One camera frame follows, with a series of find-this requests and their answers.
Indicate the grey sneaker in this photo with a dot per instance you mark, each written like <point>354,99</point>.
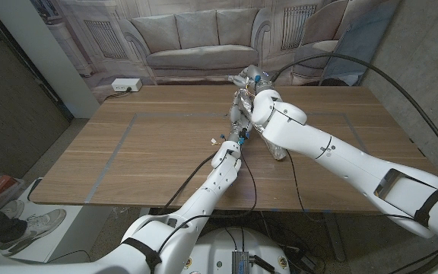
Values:
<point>11,209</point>
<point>36,228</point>

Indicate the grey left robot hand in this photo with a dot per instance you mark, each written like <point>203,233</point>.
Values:
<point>238,114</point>

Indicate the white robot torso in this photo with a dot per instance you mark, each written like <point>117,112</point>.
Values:
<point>211,251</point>

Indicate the silver electronics box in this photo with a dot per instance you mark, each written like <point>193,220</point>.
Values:
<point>239,262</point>

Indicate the grey table leg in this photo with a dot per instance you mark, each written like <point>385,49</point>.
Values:
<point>335,236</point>

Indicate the white power strip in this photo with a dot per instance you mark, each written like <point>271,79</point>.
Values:
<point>126,84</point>

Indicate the silver foil packet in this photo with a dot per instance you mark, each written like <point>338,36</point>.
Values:
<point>276,150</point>

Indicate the white floor platform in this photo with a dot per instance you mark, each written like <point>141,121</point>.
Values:
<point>74,228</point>

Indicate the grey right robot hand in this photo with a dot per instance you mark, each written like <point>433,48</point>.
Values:
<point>255,78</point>

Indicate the printed sofa room backdrop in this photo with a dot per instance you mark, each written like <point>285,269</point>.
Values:
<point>200,34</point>

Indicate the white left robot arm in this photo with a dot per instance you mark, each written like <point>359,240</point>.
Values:
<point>204,190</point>

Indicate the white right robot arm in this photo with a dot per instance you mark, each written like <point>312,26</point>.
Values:
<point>337,152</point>

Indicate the blue grey leaning board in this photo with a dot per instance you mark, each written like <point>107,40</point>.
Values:
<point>359,42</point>

